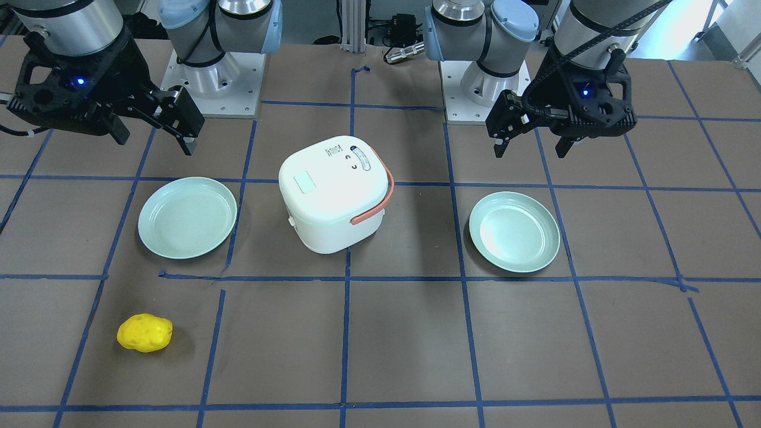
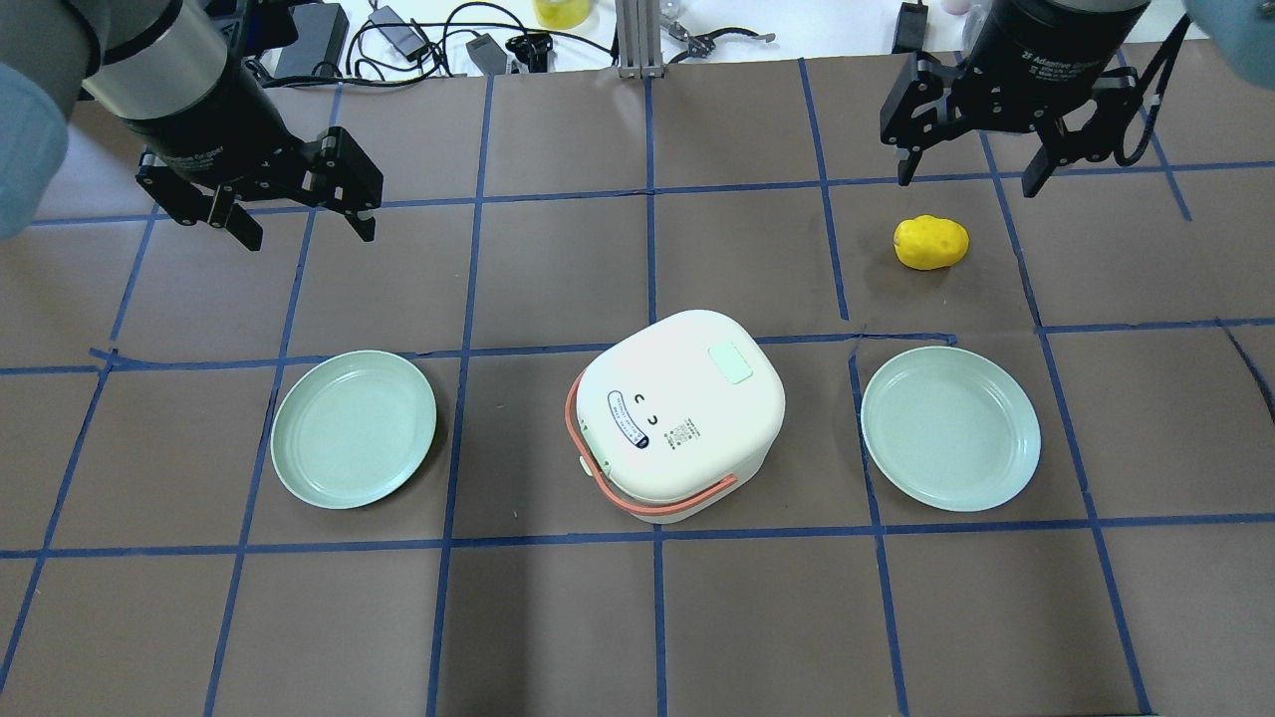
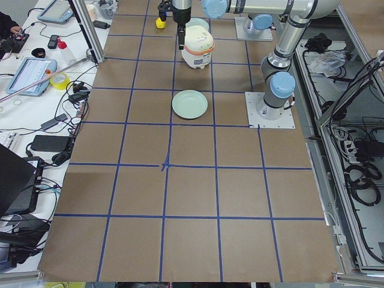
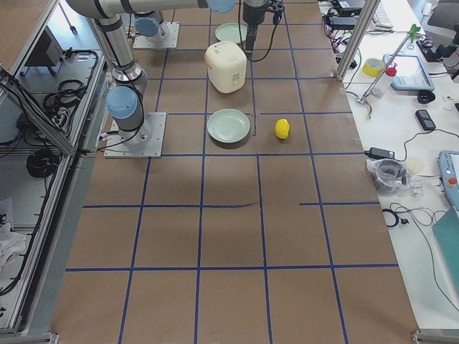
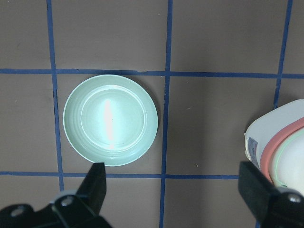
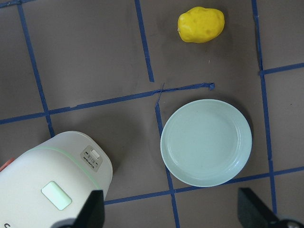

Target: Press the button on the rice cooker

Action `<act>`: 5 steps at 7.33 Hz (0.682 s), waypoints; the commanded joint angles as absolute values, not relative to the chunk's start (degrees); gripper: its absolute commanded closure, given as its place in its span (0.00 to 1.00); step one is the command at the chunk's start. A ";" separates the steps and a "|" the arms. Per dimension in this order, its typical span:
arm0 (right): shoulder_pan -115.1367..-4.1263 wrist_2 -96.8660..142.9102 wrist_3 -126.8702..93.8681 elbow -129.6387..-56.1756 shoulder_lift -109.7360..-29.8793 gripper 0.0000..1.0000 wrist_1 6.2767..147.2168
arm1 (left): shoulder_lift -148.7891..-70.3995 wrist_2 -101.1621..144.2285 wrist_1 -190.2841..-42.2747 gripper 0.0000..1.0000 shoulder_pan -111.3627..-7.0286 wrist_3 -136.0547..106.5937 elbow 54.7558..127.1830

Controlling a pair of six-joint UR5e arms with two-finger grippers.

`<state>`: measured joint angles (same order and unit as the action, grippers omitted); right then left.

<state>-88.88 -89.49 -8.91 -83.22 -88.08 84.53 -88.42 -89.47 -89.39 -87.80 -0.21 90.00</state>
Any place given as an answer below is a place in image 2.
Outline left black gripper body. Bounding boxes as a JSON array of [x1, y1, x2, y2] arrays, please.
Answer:
[[96, 1, 301, 189]]

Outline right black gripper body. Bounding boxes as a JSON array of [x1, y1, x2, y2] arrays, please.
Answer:
[[952, 1, 1148, 134]]

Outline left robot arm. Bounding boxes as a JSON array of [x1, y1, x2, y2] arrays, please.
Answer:
[[1, 1, 383, 251]]

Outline white rice cooker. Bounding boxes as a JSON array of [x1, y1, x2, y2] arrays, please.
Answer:
[[564, 310, 787, 526]]

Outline yellow potato toy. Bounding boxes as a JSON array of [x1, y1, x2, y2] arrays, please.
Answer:
[[893, 214, 972, 270]]

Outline black power adapter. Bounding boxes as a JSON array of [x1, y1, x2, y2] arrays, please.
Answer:
[[274, 3, 348, 78]]

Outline small grey adapter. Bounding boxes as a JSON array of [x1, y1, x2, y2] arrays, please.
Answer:
[[465, 33, 510, 77]]

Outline black metal pliers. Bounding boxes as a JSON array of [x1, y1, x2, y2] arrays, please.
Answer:
[[659, 15, 776, 65]]

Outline left green plate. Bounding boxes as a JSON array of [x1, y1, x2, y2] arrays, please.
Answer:
[[270, 350, 439, 510]]

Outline green plate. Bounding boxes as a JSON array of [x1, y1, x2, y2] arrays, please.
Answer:
[[270, 350, 439, 510], [861, 346, 1043, 513]]

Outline yellow cup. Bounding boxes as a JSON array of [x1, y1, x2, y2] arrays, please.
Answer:
[[532, 0, 592, 31]]

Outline right green plate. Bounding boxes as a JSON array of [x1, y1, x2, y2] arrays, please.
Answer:
[[861, 346, 1043, 513]]

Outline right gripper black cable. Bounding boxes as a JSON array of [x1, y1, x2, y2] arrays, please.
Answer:
[[1111, 11, 1193, 168]]

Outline black cable bundle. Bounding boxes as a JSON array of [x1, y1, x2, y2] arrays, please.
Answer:
[[344, 0, 618, 89]]

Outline aluminium frame post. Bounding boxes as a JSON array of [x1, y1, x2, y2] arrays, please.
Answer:
[[615, 0, 666, 79]]

